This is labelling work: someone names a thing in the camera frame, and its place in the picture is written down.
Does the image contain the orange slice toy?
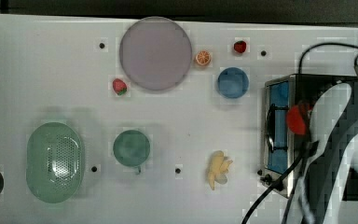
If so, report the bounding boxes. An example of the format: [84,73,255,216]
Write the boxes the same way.
[195,50,212,66]

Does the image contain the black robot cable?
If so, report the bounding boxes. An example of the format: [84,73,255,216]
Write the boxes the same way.
[241,42,358,224]

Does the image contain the grey round plate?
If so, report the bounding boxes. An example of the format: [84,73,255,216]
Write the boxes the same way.
[119,17,192,91]

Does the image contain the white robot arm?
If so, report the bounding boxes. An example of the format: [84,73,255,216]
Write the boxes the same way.
[282,82,358,224]

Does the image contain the green colander basket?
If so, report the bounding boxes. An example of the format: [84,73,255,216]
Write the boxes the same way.
[26,122,85,203]

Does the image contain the red green strawberry toy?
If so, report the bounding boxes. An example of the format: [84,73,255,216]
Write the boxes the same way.
[112,78,127,96]

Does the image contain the green metal mug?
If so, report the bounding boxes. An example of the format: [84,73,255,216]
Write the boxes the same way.
[113,130,151,175]

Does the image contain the peeled banana toy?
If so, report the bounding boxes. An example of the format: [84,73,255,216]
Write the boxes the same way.
[207,150,233,190]

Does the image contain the blue bowl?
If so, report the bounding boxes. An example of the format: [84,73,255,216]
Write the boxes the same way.
[217,67,249,99]

